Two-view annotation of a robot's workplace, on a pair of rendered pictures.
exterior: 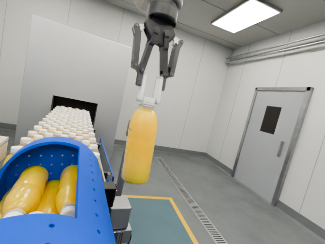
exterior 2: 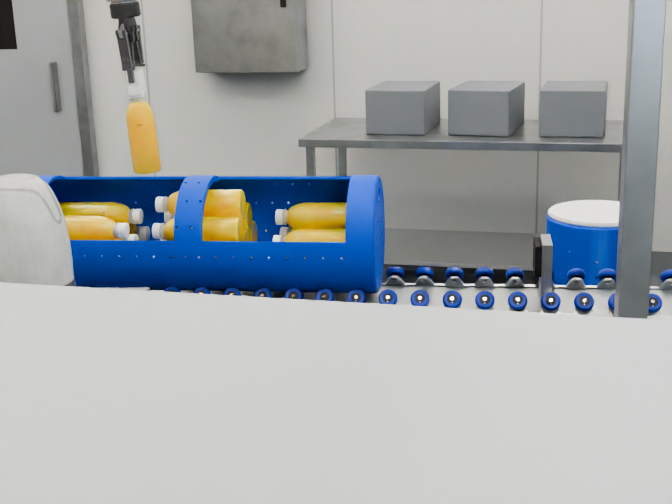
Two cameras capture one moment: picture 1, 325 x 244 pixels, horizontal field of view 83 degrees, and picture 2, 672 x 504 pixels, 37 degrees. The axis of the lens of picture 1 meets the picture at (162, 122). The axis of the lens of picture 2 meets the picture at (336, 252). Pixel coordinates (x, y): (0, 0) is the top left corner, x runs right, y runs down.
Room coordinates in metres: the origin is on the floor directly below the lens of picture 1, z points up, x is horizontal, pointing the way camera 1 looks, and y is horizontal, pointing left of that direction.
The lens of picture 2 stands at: (-1.41, 1.97, 1.73)
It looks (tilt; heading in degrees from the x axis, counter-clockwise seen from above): 16 degrees down; 304
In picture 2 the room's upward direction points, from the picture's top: 2 degrees counter-clockwise
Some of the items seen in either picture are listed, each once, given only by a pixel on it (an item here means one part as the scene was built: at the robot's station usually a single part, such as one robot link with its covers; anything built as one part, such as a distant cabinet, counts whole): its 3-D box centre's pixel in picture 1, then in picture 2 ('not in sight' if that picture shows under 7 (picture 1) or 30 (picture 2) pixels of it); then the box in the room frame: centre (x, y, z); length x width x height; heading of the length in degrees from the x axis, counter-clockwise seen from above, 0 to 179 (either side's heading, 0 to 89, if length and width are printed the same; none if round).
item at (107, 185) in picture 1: (104, 195); not in sight; (0.79, 0.18, 0.95); 0.10 x 0.07 x 0.10; 115
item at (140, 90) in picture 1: (141, 86); (133, 83); (0.46, 0.07, 1.44); 0.03 x 0.01 x 0.07; 26
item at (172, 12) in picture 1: (160, 25); (126, 20); (0.47, 0.06, 1.60); 0.08 x 0.07 x 0.09; 116
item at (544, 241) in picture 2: not in sight; (542, 270); (-0.54, -0.22, 1.00); 0.10 x 0.04 x 0.15; 115
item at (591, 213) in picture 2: not in sight; (598, 213); (-0.51, -0.73, 1.03); 0.28 x 0.28 x 0.01
